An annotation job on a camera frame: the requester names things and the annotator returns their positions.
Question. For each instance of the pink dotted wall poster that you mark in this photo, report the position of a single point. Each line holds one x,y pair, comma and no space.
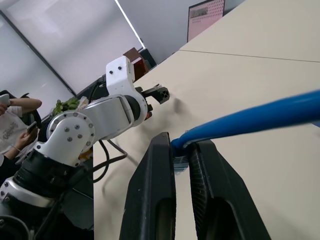
203,17

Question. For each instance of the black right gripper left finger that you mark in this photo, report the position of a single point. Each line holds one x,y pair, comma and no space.
147,190

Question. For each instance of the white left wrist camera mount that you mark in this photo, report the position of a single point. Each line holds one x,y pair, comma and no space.
117,80

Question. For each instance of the brown cardboard box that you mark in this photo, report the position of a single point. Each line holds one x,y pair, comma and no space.
131,55

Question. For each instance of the green leafy plant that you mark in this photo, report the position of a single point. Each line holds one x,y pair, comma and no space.
66,105

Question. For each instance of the dark smartphone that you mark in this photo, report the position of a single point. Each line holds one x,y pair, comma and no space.
31,127

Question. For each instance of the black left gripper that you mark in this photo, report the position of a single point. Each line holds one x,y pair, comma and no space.
149,110

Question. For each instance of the red translucent box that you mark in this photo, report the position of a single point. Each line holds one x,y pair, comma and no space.
139,67

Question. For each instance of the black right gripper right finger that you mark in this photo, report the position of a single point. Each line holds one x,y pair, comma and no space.
225,200

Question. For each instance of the seated person in white shirt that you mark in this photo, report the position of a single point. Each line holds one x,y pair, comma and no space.
12,130

